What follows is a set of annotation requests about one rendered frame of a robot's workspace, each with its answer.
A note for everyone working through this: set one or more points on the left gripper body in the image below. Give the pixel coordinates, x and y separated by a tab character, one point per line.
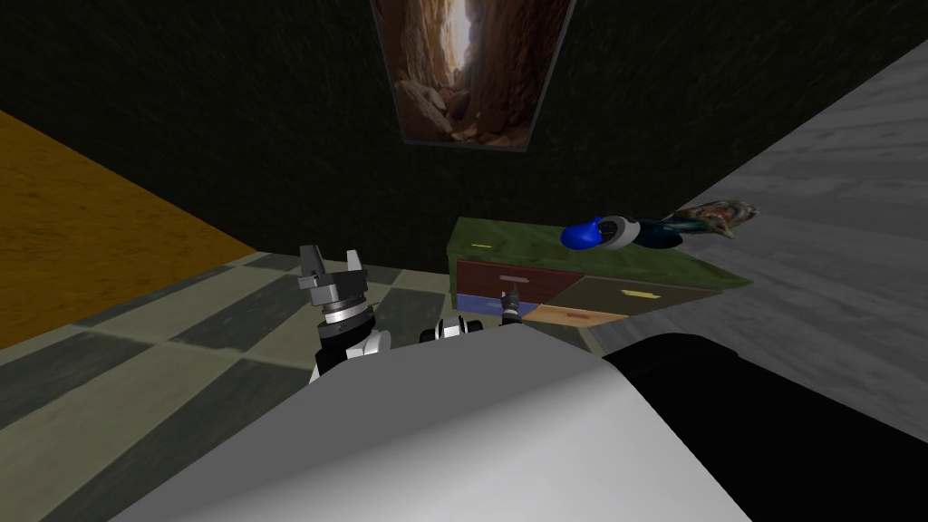
335	288

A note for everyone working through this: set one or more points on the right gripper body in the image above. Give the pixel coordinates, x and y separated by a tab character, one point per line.
511	301

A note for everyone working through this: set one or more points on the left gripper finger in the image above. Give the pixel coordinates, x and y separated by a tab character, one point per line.
355	262
314	259

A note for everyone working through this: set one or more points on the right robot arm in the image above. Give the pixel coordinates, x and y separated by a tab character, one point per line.
739	442

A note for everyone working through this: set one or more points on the blue drawer front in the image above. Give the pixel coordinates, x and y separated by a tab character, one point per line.
475	304

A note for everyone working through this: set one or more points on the red-brown drawer front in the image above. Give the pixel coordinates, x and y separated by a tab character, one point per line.
478	279

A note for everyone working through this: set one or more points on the orange drawer front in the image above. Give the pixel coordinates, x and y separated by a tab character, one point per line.
551	316

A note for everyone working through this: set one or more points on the green cabinet with drawers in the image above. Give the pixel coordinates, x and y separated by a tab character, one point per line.
536	246

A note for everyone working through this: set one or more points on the dark brown drawer front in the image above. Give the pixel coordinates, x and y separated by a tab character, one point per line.
602	297

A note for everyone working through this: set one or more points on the blue rounded object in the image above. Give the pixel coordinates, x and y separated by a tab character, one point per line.
580	235

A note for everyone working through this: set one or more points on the white and grey round object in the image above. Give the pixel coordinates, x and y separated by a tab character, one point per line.
620	232

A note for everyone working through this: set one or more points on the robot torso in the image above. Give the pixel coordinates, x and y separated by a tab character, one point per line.
449	435

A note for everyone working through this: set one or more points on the dark multicoloured object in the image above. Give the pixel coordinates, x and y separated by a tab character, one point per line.
707	217

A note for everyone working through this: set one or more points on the canyon picture on wall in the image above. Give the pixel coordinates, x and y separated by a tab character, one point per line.
471	80

